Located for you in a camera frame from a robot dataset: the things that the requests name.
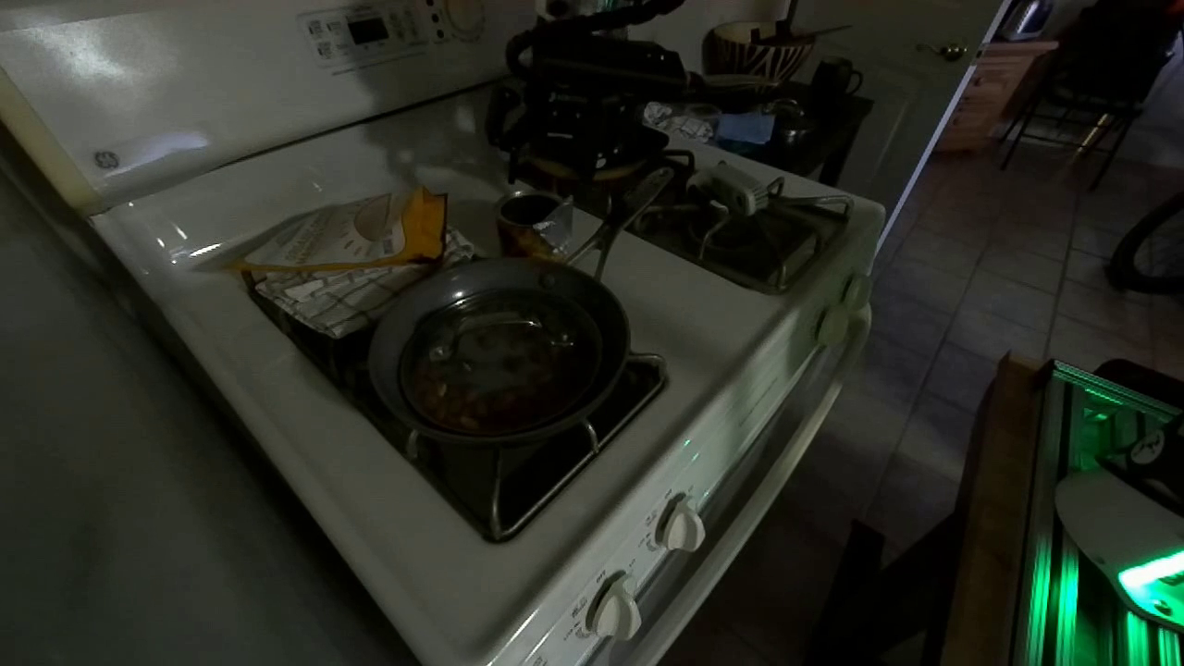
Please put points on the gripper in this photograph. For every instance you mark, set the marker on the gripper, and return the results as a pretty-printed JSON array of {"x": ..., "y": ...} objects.
[{"x": 583, "y": 113}]

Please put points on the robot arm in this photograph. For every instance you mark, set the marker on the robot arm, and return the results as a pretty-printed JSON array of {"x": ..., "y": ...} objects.
[{"x": 1110, "y": 527}]

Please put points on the black pot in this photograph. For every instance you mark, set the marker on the black pot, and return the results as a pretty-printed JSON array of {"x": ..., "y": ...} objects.
[{"x": 629, "y": 153}]

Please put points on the crumpled white cloth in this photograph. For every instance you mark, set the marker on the crumpled white cloth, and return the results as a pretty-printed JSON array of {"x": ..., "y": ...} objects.
[{"x": 675, "y": 120}]

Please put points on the blue cloth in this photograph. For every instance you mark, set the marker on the blue cloth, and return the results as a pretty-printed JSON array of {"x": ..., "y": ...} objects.
[{"x": 745, "y": 128}]

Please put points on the striped bowl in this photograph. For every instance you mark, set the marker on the striped bowl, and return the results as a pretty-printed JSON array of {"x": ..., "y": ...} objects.
[{"x": 758, "y": 51}]

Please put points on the stove burner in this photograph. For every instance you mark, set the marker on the stove burner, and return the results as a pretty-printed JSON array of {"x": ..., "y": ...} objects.
[
  {"x": 740, "y": 245},
  {"x": 518, "y": 481}
]

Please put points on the dark side table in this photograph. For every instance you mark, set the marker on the dark side table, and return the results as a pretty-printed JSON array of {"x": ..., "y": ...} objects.
[{"x": 832, "y": 139}]

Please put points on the dark mug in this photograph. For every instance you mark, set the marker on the dark mug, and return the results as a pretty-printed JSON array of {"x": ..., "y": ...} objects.
[{"x": 832, "y": 76}]

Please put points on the yellow and white food bag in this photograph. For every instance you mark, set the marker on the yellow and white food bag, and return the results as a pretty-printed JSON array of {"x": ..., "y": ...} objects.
[{"x": 351, "y": 231}]

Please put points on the glass pan lid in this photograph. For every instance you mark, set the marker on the glass pan lid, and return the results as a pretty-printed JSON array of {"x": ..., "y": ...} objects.
[{"x": 504, "y": 361}]

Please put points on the grey frying pan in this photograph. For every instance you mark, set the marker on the grey frying pan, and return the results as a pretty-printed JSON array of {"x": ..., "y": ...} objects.
[{"x": 416, "y": 324}]

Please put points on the white stove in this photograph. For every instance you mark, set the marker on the white stove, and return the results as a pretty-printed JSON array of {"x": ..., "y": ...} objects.
[{"x": 277, "y": 120}]

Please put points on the white door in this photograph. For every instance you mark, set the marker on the white door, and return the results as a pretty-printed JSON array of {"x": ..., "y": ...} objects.
[{"x": 897, "y": 102}]

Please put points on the checkered kitchen cloth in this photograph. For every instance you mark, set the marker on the checkered kitchen cloth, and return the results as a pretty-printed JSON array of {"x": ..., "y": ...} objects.
[{"x": 324, "y": 296}]

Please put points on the stove knob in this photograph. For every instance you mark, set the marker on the stove knob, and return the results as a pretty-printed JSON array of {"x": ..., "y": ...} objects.
[
  {"x": 615, "y": 606},
  {"x": 832, "y": 324},
  {"x": 857, "y": 290},
  {"x": 682, "y": 525}
]

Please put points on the door knob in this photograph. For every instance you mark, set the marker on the door knob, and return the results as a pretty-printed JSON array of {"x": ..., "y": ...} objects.
[{"x": 950, "y": 51}]

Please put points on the wooden cabinet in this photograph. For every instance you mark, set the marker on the wooden cabinet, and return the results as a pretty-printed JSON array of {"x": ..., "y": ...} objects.
[{"x": 994, "y": 92}]

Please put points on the dark chair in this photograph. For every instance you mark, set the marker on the dark chair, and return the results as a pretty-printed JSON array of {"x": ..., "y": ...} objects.
[{"x": 1101, "y": 65}]

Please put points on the bicycle wheel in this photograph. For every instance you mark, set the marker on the bicycle wheel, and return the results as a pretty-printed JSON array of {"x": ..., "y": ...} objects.
[{"x": 1124, "y": 259}]

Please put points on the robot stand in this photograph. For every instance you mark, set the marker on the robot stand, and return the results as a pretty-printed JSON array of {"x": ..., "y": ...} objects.
[{"x": 999, "y": 518}]

